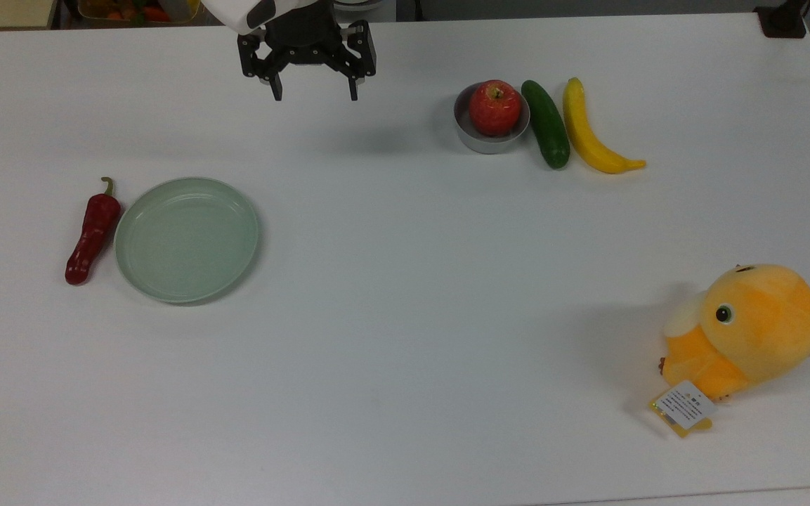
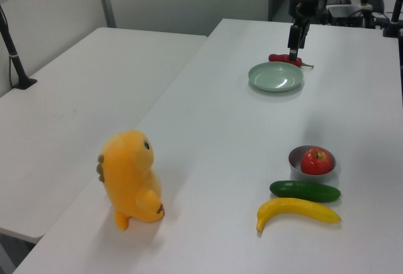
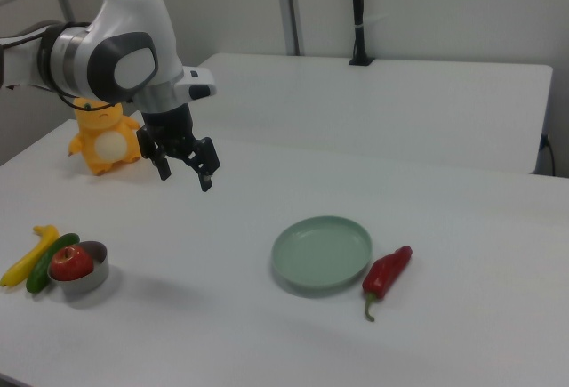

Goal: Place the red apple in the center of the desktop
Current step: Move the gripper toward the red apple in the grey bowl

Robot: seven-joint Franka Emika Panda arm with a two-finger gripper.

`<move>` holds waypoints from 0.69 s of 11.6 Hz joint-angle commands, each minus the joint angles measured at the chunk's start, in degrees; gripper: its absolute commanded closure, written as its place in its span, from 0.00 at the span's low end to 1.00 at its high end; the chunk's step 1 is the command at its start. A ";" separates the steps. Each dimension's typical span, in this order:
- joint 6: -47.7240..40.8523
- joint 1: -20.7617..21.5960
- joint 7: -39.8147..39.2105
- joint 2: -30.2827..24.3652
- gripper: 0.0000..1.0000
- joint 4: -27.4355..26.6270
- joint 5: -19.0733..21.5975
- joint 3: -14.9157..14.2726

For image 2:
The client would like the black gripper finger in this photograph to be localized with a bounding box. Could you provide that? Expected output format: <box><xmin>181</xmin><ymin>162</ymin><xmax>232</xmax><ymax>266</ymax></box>
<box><xmin>298</xmin><ymin>23</ymin><xmax>311</xmax><ymax>50</ymax></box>
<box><xmin>287</xmin><ymin>24</ymin><xmax>300</xmax><ymax>61</ymax></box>

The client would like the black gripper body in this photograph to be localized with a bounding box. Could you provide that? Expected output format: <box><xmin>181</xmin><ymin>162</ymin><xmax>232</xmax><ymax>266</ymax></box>
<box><xmin>288</xmin><ymin>0</ymin><xmax>319</xmax><ymax>26</ymax></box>

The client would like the red apple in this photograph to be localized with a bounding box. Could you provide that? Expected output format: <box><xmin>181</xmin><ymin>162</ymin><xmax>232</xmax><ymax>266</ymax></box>
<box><xmin>300</xmin><ymin>147</ymin><xmax>334</xmax><ymax>174</ymax></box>

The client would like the red chili pepper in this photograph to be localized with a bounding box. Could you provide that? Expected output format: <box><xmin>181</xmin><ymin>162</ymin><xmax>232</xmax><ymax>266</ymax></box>
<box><xmin>268</xmin><ymin>53</ymin><xmax>315</xmax><ymax>69</ymax></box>

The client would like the black desk equipment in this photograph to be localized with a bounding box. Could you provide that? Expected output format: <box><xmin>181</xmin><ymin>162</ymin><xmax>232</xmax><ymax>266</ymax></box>
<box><xmin>326</xmin><ymin>0</ymin><xmax>387</xmax><ymax>30</ymax></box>

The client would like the pale green plate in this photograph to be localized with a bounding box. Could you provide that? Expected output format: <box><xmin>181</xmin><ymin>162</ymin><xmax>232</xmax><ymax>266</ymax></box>
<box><xmin>247</xmin><ymin>61</ymin><xmax>305</xmax><ymax>93</ymax></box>

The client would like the black table clamp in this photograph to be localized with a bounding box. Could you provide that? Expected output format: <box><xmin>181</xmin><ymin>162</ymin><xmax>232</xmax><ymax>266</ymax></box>
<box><xmin>382</xmin><ymin>0</ymin><xmax>403</xmax><ymax>39</ymax></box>

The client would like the grey round bowl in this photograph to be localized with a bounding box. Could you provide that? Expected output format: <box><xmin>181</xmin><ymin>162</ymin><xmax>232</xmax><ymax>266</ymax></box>
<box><xmin>288</xmin><ymin>145</ymin><xmax>337</xmax><ymax>186</ymax></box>

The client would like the green cucumber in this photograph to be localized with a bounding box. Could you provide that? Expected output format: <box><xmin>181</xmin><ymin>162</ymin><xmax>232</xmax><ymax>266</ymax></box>
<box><xmin>269</xmin><ymin>180</ymin><xmax>342</xmax><ymax>203</ymax></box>

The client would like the yellow banana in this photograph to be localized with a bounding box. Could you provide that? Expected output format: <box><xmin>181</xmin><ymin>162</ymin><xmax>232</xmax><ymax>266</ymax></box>
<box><xmin>256</xmin><ymin>197</ymin><xmax>342</xmax><ymax>233</ymax></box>

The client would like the orange plush toy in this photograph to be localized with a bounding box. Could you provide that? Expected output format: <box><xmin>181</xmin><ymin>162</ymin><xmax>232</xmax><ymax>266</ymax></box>
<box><xmin>95</xmin><ymin>130</ymin><xmax>166</xmax><ymax>232</ymax></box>

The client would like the white side table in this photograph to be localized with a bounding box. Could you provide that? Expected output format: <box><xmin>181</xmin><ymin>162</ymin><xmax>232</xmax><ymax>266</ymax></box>
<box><xmin>0</xmin><ymin>26</ymin><xmax>208</xmax><ymax>245</ymax></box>

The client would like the black camera stand pole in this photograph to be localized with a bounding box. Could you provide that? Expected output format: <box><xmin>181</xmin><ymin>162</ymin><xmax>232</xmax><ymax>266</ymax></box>
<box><xmin>0</xmin><ymin>4</ymin><xmax>38</xmax><ymax>91</ymax></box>

